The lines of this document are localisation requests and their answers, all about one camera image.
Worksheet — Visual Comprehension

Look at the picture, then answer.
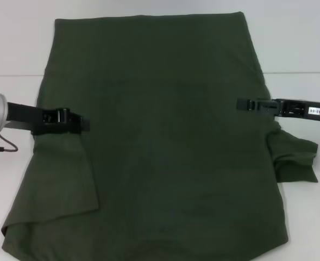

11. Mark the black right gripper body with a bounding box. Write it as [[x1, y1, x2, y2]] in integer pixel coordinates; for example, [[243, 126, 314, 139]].
[[278, 99, 320, 120]]

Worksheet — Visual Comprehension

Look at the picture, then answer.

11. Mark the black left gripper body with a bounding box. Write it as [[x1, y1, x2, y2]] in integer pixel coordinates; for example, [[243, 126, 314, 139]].
[[6, 102, 45, 132]]

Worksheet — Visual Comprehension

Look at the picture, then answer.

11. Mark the dark green t-shirt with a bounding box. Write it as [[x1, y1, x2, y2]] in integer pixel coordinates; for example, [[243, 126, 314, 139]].
[[1, 11, 319, 261]]

